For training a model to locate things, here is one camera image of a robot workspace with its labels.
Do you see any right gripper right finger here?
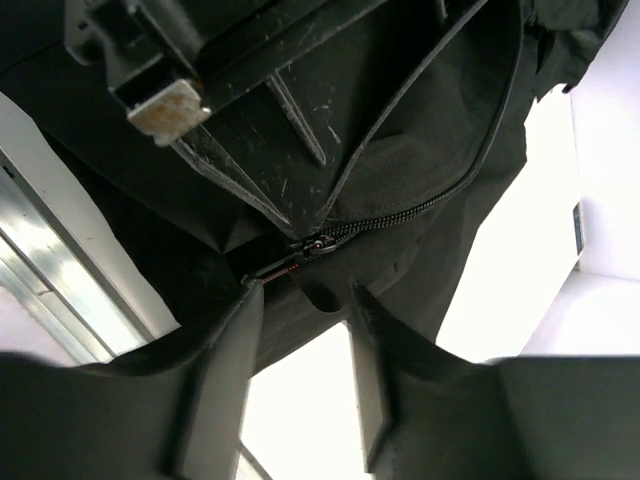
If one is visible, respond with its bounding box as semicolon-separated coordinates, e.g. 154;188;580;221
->
349;283;639;479

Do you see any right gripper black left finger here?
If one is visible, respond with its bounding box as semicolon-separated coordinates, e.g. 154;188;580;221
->
1;281;264;479

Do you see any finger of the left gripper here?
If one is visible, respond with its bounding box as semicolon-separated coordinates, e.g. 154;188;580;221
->
173;72;330;235
279;1;484;230

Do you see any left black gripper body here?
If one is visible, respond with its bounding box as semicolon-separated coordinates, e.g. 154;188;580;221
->
62;0;451;149

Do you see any black jacket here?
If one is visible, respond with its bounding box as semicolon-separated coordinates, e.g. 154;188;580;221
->
1;1;626;368

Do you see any aluminium table frame rail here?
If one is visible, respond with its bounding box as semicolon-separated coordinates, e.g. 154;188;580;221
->
1;153;152;363

